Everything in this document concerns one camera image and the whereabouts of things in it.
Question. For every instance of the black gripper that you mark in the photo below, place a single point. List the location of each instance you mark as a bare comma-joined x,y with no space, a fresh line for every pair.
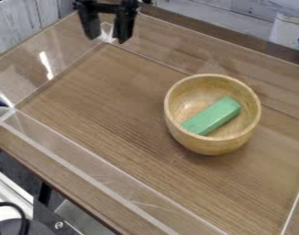
125,12

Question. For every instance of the green rectangular block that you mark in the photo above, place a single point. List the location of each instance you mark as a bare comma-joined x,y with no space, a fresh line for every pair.
214,116

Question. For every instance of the brown wooden bowl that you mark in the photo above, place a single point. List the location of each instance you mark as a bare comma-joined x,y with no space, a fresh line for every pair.
195,93

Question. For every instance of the white bin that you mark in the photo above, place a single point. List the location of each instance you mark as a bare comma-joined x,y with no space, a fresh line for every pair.
284,32

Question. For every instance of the clear acrylic enclosure wall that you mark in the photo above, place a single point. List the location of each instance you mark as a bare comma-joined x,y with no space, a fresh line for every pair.
84,126

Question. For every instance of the grey metal bracket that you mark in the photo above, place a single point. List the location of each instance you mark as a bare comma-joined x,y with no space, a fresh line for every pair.
47,223

